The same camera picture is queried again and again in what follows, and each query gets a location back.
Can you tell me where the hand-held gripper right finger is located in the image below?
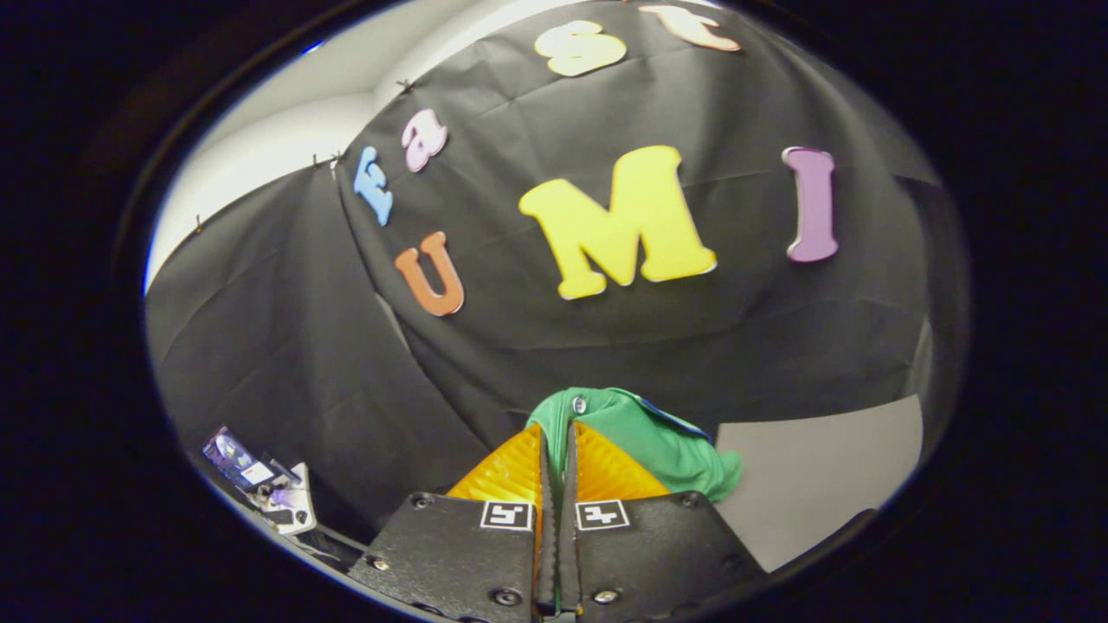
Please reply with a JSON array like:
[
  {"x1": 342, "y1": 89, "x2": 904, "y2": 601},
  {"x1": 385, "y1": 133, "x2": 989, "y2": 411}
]
[{"x1": 558, "y1": 421, "x2": 768, "y2": 620}]

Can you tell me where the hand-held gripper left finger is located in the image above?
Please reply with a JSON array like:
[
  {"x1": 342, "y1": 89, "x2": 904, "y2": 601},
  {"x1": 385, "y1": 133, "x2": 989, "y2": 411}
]
[{"x1": 348, "y1": 422, "x2": 559, "y2": 623}]

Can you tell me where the green polo shirt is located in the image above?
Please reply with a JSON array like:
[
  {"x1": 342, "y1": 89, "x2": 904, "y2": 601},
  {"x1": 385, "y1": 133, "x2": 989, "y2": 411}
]
[{"x1": 525, "y1": 387, "x2": 744, "y2": 503}]

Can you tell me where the grey cabinet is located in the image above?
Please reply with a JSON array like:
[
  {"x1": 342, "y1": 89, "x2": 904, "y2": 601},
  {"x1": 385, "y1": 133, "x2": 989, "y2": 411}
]
[{"x1": 714, "y1": 394, "x2": 923, "y2": 572}]

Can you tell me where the black backdrop cloth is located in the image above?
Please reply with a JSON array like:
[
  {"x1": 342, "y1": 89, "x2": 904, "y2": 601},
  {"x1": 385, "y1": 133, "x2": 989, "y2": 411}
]
[{"x1": 145, "y1": 0, "x2": 970, "y2": 555}]

